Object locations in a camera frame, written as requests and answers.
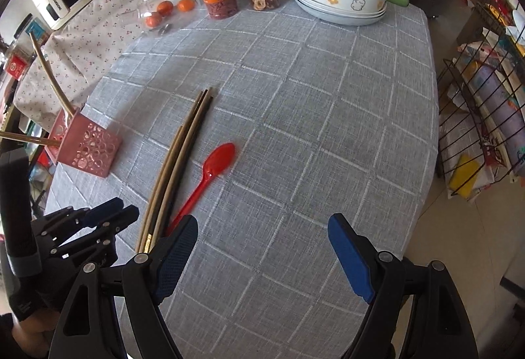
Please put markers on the red plastic spoon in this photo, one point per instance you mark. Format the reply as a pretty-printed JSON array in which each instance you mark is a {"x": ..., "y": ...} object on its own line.
[{"x": 215, "y": 164}]

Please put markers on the pink perforated utensil holder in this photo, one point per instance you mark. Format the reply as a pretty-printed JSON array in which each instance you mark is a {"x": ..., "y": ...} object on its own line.
[{"x": 83, "y": 144}]

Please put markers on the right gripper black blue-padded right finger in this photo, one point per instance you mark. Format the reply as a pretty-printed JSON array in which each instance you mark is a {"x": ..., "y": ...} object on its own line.
[{"x": 412, "y": 311}]

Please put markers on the light wooden chopstick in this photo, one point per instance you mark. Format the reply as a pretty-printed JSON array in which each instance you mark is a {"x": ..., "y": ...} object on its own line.
[{"x": 29, "y": 139}]

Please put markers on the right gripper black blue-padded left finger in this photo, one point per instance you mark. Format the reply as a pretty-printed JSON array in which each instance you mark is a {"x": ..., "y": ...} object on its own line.
[{"x": 88, "y": 325}]

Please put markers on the brown wooden chopstick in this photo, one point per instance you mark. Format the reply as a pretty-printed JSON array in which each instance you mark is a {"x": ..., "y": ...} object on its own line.
[{"x": 159, "y": 188}]

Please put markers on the red-labelled glass jar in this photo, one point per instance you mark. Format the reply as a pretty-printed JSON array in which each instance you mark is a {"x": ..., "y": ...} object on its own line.
[{"x": 16, "y": 65}]

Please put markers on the glass jar with wooden lid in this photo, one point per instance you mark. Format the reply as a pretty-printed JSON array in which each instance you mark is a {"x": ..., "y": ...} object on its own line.
[{"x": 162, "y": 16}]

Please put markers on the grey checked tablecloth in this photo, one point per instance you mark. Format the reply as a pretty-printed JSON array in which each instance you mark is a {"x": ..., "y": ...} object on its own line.
[{"x": 325, "y": 119}]

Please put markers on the stacked white plates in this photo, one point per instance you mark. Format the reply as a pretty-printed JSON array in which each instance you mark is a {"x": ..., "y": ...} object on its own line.
[{"x": 339, "y": 17}]

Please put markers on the black wire storage rack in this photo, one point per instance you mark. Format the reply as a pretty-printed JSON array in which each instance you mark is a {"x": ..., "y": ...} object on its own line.
[{"x": 481, "y": 85}]

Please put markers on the blue-labelled glass jar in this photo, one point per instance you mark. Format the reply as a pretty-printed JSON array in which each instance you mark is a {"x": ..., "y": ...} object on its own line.
[{"x": 34, "y": 26}]

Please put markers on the floral cloth over cabinet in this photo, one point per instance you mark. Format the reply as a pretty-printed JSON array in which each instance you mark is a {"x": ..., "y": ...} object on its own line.
[{"x": 80, "y": 53}]

